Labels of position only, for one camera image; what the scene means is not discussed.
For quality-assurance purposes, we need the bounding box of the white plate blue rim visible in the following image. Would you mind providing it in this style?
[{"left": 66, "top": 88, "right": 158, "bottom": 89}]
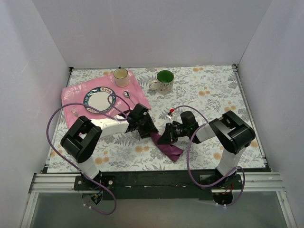
[{"left": 83, "top": 86, "right": 117, "bottom": 113}]

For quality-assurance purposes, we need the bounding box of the cream ceramic cup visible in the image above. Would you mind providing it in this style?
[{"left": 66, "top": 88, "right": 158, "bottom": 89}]
[{"left": 114, "top": 68, "right": 130, "bottom": 87}]

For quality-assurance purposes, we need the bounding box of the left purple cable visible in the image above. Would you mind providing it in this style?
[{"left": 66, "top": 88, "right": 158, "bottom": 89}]
[{"left": 46, "top": 94, "right": 133, "bottom": 215}]

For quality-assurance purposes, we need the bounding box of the purple satin napkin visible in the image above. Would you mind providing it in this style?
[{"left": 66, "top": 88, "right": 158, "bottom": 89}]
[{"left": 150, "top": 132, "right": 183, "bottom": 162}]

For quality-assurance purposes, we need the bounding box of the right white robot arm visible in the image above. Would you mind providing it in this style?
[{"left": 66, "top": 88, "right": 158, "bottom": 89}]
[{"left": 157, "top": 111, "right": 256, "bottom": 189}]

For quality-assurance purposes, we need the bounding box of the silver spoon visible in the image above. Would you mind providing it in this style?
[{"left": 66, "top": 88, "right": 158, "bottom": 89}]
[{"left": 123, "top": 91, "right": 136, "bottom": 105}]

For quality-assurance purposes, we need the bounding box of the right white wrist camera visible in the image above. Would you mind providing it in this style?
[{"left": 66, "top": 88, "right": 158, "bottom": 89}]
[{"left": 166, "top": 109, "right": 177, "bottom": 122}]

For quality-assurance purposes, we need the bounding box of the green floral mug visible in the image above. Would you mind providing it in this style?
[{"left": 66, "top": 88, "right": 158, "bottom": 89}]
[{"left": 149, "top": 70, "right": 174, "bottom": 95}]

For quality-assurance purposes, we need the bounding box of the aluminium frame rail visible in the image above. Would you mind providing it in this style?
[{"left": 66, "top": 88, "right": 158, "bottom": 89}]
[{"left": 21, "top": 64, "right": 297, "bottom": 228}]

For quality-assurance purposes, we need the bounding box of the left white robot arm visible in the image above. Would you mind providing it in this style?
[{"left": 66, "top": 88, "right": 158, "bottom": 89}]
[{"left": 60, "top": 104, "right": 158, "bottom": 190}]

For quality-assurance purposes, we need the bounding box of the floral tablecloth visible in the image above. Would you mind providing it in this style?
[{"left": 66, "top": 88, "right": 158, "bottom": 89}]
[{"left": 47, "top": 65, "right": 264, "bottom": 173}]

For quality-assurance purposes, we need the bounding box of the small silver fork on placemat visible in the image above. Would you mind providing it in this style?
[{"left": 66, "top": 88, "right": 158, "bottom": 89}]
[{"left": 71, "top": 108, "right": 79, "bottom": 118}]

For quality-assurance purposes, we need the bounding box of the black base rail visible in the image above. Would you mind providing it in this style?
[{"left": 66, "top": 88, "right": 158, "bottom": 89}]
[{"left": 73, "top": 170, "right": 244, "bottom": 201}]

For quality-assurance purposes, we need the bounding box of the pink cloth placemat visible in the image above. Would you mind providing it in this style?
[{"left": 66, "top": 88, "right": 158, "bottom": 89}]
[{"left": 61, "top": 70, "right": 151, "bottom": 117}]

